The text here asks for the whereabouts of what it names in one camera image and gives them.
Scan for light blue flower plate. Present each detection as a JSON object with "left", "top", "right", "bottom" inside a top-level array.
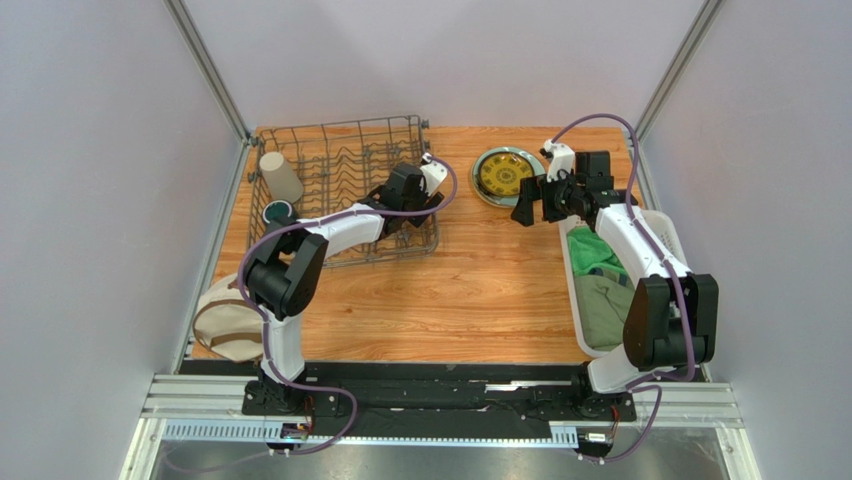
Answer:
[{"left": 470, "top": 146, "right": 546, "bottom": 208}]

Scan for right aluminium frame post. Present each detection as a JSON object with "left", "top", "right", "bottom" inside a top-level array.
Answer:
[{"left": 635, "top": 0, "right": 726, "bottom": 142}]

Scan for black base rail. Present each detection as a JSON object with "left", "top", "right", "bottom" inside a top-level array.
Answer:
[{"left": 180, "top": 359, "right": 667, "bottom": 441}]

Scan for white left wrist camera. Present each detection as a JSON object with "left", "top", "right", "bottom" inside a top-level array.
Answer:
[{"left": 420, "top": 153, "right": 448, "bottom": 196}]

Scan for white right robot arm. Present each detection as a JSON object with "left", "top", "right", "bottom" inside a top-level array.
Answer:
[{"left": 511, "top": 145, "right": 719, "bottom": 420}]

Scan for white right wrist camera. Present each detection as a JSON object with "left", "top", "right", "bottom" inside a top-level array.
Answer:
[{"left": 540, "top": 139, "right": 576, "bottom": 182}]

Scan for beige ceramic cup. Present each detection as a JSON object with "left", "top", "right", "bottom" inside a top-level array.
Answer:
[{"left": 259, "top": 151, "right": 304, "bottom": 203}]

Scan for bright green cloth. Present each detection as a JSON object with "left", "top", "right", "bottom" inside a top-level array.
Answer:
[{"left": 566, "top": 226, "right": 626, "bottom": 276}]

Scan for dark green ceramic mug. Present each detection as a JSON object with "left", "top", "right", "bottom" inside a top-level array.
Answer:
[{"left": 261, "top": 200, "right": 298, "bottom": 225}]

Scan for white plastic basket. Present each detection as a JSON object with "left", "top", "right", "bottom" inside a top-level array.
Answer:
[{"left": 557, "top": 208, "right": 694, "bottom": 361}]

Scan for olive green garment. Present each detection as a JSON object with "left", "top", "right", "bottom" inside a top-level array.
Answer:
[{"left": 574, "top": 268, "right": 635, "bottom": 352}]

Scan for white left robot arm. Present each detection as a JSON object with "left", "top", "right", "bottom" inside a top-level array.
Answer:
[{"left": 236, "top": 154, "right": 458, "bottom": 416}]

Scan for grey wire dish rack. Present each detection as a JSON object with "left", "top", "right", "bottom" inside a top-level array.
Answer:
[{"left": 246, "top": 115, "right": 430, "bottom": 246}]

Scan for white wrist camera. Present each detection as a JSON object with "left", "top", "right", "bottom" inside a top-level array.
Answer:
[
  {"left": 420, "top": 153, "right": 448, "bottom": 196},
  {"left": 540, "top": 139, "right": 576, "bottom": 182}
]

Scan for left aluminium frame post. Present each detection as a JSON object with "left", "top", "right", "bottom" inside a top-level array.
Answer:
[{"left": 164, "top": 0, "right": 252, "bottom": 144}]

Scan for yellow black patterned plate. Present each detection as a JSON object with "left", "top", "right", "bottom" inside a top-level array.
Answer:
[{"left": 478, "top": 152, "right": 534, "bottom": 198}]

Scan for aluminium frame post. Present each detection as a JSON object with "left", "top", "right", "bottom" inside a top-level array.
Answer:
[
  {"left": 164, "top": 0, "right": 252, "bottom": 144},
  {"left": 635, "top": 0, "right": 726, "bottom": 142}
]

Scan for beige canvas bag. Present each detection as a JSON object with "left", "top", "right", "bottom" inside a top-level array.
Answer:
[{"left": 192, "top": 273, "right": 263, "bottom": 363}]

